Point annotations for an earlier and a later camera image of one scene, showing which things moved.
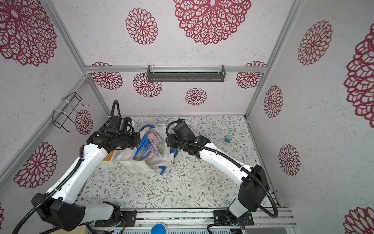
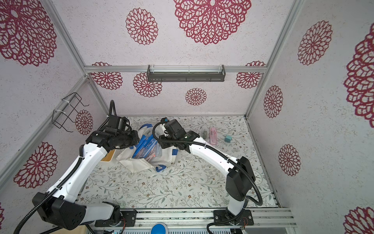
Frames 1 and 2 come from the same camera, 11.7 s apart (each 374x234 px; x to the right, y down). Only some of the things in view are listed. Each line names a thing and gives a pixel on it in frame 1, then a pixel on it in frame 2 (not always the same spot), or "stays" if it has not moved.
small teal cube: (228, 138) stays
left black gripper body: (128, 141) stays
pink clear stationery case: (153, 139) → (213, 136)
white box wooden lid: (108, 157) stays
